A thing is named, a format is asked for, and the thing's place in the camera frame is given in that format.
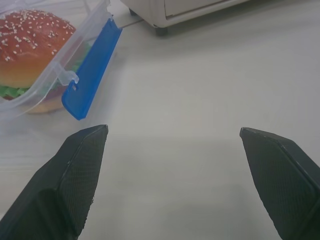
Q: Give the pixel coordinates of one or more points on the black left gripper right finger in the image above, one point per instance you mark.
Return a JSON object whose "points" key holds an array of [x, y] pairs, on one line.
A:
{"points": [[282, 185]]}

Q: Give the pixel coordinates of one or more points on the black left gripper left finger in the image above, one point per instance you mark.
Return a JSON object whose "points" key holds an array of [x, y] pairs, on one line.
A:
{"points": [[62, 190]]}

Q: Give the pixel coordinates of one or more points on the clear plastic container with burger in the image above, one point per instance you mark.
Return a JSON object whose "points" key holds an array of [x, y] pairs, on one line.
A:
{"points": [[53, 63]]}

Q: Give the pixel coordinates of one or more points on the white appliance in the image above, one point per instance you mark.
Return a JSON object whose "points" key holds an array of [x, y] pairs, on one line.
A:
{"points": [[190, 10]]}

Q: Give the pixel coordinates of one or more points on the blue container latch flap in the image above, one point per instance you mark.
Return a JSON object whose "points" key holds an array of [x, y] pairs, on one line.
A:
{"points": [[91, 71]]}

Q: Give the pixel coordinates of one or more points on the sesame bun hamburger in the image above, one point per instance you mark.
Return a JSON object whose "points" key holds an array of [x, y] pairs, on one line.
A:
{"points": [[30, 47]]}

